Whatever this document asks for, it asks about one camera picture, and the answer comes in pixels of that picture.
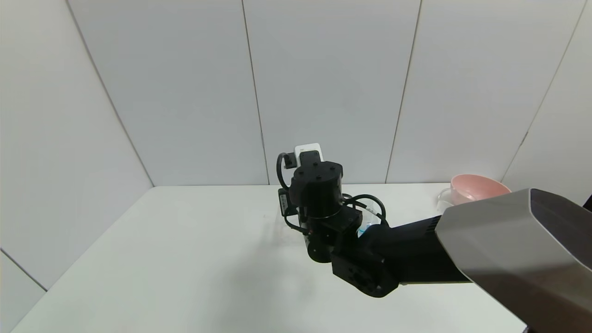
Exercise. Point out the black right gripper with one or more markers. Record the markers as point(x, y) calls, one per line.
point(283, 202)

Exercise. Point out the blue pigment test tube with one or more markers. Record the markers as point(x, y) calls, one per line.
point(366, 227)

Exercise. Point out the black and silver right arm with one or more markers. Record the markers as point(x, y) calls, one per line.
point(508, 249)

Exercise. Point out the clear glass beaker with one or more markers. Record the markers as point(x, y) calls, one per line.
point(445, 200)

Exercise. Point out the pink bowl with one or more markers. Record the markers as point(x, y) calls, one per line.
point(476, 187)

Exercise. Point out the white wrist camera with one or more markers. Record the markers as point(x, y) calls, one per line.
point(309, 151)

